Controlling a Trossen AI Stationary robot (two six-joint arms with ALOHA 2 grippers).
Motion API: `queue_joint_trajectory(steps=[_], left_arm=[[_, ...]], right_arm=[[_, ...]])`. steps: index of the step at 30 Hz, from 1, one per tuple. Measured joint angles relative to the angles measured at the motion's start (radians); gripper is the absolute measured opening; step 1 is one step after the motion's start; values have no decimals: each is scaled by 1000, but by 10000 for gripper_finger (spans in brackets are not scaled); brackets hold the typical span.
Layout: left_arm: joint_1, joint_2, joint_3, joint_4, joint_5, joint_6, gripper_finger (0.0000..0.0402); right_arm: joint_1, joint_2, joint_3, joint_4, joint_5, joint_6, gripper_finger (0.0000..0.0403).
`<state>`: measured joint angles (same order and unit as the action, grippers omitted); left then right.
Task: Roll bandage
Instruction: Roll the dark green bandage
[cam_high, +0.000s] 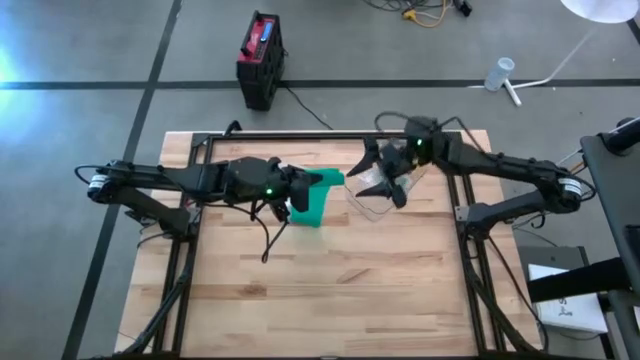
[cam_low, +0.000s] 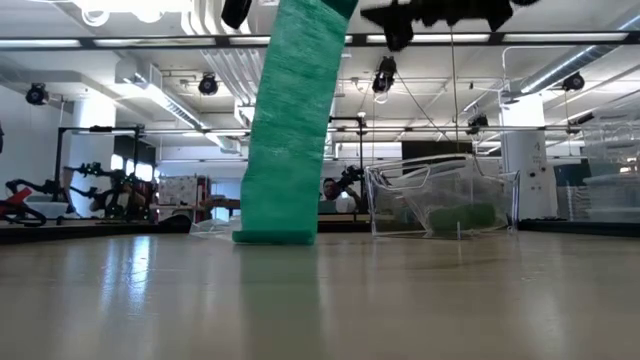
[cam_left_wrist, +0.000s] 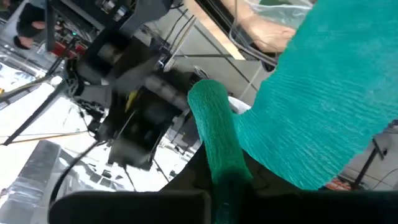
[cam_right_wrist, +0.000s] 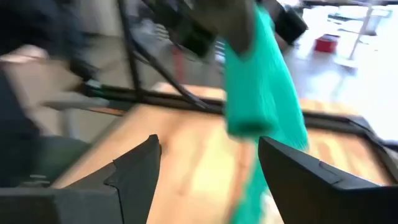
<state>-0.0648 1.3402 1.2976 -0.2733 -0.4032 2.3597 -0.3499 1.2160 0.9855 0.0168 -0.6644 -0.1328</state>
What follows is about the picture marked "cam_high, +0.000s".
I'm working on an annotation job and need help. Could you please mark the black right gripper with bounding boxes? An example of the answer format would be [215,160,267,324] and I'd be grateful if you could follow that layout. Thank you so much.
[345,137,417,210]

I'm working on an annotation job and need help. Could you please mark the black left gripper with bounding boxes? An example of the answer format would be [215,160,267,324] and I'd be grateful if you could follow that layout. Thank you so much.
[271,157,325,222]

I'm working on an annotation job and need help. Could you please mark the clear plastic bin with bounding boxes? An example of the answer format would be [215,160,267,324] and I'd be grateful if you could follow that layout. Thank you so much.
[343,138,431,223]

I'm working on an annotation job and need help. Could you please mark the green elastic band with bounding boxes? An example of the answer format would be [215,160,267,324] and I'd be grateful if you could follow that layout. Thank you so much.
[288,168,346,229]

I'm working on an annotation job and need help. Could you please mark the red and black battery box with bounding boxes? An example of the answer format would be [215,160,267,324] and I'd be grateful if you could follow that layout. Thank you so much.
[235,9,288,112]

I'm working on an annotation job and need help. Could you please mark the white box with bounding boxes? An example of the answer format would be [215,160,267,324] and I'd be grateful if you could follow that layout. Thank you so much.
[527,262,610,335]

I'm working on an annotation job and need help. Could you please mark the grey metal cart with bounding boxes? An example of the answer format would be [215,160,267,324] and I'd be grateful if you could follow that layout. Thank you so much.
[527,116,640,360]

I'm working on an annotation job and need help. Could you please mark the white floor lamp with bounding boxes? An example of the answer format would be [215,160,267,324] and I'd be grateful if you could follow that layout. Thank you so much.
[468,0,640,108]

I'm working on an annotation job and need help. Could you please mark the black aluminium table frame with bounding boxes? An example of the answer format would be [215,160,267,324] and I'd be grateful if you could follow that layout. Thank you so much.
[113,119,547,360]

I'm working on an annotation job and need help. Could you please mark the black power cable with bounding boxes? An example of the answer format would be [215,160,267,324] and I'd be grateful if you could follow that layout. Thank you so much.
[283,85,335,131]

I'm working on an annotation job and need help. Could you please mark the yellow and black floor cables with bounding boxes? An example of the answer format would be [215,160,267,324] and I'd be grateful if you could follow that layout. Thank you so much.
[362,0,474,29]

